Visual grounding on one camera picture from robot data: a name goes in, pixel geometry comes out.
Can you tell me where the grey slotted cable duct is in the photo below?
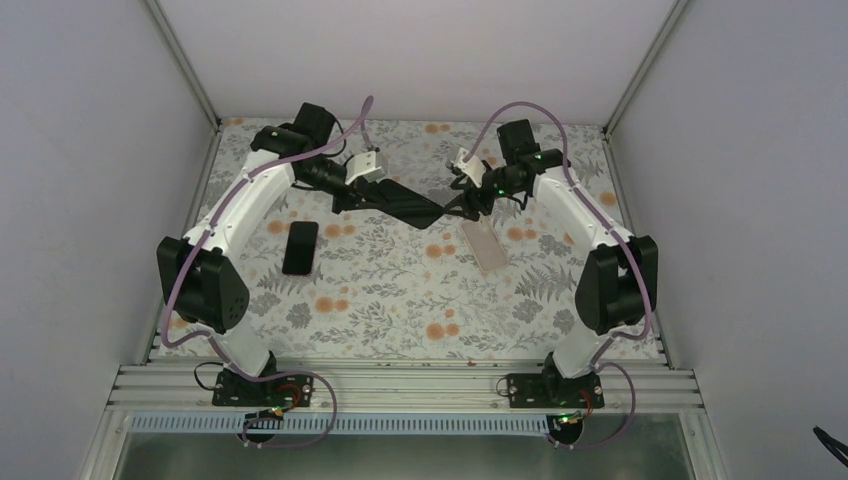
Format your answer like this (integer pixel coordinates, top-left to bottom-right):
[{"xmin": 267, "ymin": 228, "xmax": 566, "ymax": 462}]
[{"xmin": 128, "ymin": 412, "xmax": 549, "ymax": 436}]

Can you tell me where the left aluminium corner post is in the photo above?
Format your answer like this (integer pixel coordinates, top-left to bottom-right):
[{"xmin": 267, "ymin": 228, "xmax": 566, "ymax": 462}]
[{"xmin": 141, "ymin": 0, "xmax": 221, "ymax": 132}]

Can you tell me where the cream phone case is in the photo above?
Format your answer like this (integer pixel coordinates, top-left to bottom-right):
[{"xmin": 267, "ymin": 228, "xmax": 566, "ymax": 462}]
[{"xmin": 460, "ymin": 217, "xmax": 509, "ymax": 273}]

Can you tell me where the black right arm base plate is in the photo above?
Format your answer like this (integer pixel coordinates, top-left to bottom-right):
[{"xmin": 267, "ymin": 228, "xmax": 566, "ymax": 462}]
[{"xmin": 496, "ymin": 373, "xmax": 605, "ymax": 409}]

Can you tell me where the magenta phone black screen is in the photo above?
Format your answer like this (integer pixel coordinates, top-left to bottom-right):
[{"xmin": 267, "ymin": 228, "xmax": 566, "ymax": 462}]
[{"xmin": 281, "ymin": 221, "xmax": 319, "ymax": 276}]

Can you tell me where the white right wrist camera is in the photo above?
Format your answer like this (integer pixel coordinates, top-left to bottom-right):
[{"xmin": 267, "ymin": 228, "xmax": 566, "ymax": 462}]
[{"xmin": 446, "ymin": 147, "xmax": 489, "ymax": 188}]

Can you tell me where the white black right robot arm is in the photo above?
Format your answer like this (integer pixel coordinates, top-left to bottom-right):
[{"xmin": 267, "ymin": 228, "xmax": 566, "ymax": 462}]
[{"xmin": 445, "ymin": 120, "xmax": 659, "ymax": 407}]

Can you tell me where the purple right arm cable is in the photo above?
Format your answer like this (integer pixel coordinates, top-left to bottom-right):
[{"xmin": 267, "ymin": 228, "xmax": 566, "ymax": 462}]
[{"xmin": 457, "ymin": 101, "xmax": 657, "ymax": 451}]

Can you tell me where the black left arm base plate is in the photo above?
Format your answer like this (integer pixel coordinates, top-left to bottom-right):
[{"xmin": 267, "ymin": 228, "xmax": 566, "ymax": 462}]
[{"xmin": 211, "ymin": 369, "xmax": 314, "ymax": 409}]

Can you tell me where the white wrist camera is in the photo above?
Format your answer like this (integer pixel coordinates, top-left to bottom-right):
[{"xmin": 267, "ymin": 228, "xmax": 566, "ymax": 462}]
[
  {"xmin": 446, "ymin": 147, "xmax": 489, "ymax": 188},
  {"xmin": 344, "ymin": 150, "xmax": 389, "ymax": 185}
]

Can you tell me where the aluminium front rail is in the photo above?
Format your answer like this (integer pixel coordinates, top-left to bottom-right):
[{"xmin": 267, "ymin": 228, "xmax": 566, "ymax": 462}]
[{"xmin": 107, "ymin": 358, "xmax": 704, "ymax": 413}]

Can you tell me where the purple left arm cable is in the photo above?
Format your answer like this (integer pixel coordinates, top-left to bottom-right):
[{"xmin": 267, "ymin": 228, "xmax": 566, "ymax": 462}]
[{"xmin": 160, "ymin": 95, "xmax": 386, "ymax": 450}]

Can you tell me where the right aluminium corner post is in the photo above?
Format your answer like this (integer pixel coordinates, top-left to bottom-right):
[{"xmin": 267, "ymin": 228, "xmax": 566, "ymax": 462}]
[{"xmin": 603, "ymin": 0, "xmax": 690, "ymax": 142}]

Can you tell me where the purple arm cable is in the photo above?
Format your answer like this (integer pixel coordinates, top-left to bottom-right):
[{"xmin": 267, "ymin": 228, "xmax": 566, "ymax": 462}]
[
  {"xmin": 457, "ymin": 101, "xmax": 657, "ymax": 451},
  {"xmin": 160, "ymin": 95, "xmax": 386, "ymax": 450}
]

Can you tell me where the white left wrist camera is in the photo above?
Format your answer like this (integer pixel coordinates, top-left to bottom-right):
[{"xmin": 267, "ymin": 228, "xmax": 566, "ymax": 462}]
[{"xmin": 344, "ymin": 150, "xmax": 389, "ymax": 185}]

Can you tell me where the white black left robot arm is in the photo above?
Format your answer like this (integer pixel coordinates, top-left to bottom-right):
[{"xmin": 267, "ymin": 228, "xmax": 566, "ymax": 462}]
[{"xmin": 156, "ymin": 96, "xmax": 374, "ymax": 405}]

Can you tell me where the black object at edge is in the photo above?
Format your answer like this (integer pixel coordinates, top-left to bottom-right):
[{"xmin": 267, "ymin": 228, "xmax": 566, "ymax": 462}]
[{"xmin": 812, "ymin": 426, "xmax": 848, "ymax": 467}]

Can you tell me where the floral patterned table mat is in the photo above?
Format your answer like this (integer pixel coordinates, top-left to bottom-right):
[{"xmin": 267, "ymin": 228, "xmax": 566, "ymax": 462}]
[{"xmin": 199, "ymin": 117, "xmax": 622, "ymax": 361}]

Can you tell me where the aluminium corner post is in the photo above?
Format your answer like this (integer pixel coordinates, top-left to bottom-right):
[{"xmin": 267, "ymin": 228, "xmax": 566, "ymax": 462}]
[
  {"xmin": 603, "ymin": 0, "xmax": 690, "ymax": 142},
  {"xmin": 141, "ymin": 0, "xmax": 221, "ymax": 132}
]

